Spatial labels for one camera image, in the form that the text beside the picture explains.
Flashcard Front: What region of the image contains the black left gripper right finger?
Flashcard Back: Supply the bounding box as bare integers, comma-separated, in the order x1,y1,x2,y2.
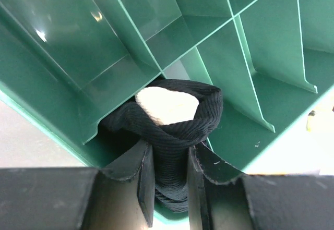
187,144,333,229

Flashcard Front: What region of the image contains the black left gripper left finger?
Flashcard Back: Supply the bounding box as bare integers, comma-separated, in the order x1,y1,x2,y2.
1,141,155,229

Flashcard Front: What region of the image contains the black ribbed underwear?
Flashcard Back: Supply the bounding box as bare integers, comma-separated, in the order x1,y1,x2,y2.
100,79,223,213

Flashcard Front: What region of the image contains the green divided plastic tray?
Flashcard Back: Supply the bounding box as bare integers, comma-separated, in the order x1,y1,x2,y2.
0,0,334,227

